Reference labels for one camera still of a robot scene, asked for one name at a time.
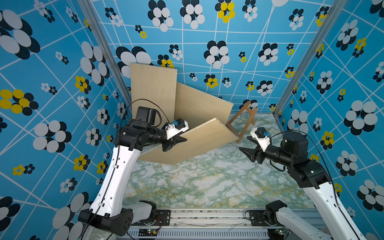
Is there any plywood board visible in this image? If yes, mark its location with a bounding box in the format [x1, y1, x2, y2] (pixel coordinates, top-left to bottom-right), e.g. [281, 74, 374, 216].
[174, 83, 234, 129]
[139, 118, 238, 165]
[131, 63, 178, 128]

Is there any wooden easel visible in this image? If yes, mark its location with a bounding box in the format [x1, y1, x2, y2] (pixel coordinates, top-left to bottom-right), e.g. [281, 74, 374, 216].
[226, 100, 259, 143]

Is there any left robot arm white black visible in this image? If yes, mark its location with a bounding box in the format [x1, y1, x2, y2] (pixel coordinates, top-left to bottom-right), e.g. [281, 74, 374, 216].
[79, 107, 189, 236]

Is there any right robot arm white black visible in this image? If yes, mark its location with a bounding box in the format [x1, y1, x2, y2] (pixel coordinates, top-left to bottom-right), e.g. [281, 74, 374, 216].
[240, 128, 365, 240]

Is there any right circuit board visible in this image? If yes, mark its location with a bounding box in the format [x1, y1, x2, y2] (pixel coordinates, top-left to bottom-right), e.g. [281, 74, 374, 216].
[268, 229, 286, 240]

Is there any circuit board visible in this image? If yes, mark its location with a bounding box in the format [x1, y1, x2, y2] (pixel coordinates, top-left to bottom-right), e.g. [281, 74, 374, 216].
[268, 229, 286, 240]
[138, 229, 160, 238]

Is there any left circuit board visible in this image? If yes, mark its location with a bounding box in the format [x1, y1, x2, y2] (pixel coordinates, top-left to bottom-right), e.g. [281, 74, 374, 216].
[138, 229, 160, 238]

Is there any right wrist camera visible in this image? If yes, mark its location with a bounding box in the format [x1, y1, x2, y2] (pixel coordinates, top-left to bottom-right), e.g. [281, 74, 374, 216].
[250, 127, 272, 152]

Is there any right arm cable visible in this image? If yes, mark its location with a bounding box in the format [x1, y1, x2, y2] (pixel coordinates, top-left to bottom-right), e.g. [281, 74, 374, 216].
[268, 130, 361, 240]

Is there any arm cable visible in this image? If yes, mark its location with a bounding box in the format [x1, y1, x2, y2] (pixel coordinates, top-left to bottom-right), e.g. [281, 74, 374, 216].
[80, 98, 172, 240]
[268, 130, 361, 240]

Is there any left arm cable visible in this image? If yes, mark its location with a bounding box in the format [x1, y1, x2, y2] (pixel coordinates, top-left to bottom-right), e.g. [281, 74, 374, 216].
[80, 98, 172, 240]

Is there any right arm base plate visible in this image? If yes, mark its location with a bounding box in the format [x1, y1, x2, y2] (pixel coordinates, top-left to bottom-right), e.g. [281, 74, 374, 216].
[245, 210, 282, 227]

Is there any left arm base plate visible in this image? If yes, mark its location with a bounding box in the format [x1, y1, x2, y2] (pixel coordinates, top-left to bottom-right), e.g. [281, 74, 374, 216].
[133, 210, 171, 227]

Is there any aluminium front rail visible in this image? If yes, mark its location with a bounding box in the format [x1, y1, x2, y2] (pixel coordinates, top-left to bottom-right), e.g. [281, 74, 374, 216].
[80, 207, 338, 240]

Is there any left aluminium corner post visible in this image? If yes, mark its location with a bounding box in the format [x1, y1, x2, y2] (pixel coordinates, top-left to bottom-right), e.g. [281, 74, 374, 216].
[78, 0, 133, 114]

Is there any aluminium corner post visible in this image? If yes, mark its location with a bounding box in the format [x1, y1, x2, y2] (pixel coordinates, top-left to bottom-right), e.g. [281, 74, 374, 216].
[78, 0, 133, 114]
[273, 0, 347, 118]

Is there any right aluminium corner post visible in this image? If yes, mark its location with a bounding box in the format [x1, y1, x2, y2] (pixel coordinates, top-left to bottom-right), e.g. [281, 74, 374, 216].
[273, 0, 347, 118]

